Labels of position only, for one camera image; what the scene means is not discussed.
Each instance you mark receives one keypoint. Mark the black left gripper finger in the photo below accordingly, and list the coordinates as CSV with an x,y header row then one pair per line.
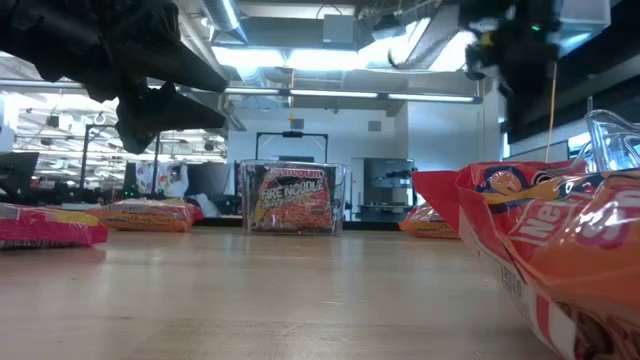
x,y
160,115
165,55

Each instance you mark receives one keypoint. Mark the black Fire Noodle pack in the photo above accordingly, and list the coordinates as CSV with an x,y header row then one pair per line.
x,y
292,205

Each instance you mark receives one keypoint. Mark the red yellow beef ramen pack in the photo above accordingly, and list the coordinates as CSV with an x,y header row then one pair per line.
x,y
45,227
470,220
145,220

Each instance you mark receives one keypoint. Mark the orange Maruchan noodle pack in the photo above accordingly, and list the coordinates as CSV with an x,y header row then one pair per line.
x,y
590,270
425,227

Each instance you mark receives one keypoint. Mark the colourful patterned cloth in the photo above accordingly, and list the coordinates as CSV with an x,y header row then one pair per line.
x,y
165,180

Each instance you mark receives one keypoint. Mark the black background cabinet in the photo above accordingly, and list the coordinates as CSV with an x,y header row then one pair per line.
x,y
210,177

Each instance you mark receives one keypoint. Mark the clear plastic bin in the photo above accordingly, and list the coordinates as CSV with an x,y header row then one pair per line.
x,y
343,200
612,140

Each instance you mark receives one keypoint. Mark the long ceiling light strip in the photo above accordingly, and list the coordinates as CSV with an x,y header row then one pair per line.
x,y
330,93

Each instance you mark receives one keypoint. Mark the grey ceiling box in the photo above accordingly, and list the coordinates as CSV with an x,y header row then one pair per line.
x,y
339,29

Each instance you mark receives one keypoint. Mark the dark background shelf unit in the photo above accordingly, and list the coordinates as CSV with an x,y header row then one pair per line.
x,y
385,175

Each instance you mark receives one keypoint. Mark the black background stand frame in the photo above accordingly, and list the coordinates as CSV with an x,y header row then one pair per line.
x,y
292,134
122,126

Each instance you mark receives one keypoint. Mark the silver ventilation duct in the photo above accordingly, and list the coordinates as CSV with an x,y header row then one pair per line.
x,y
225,15

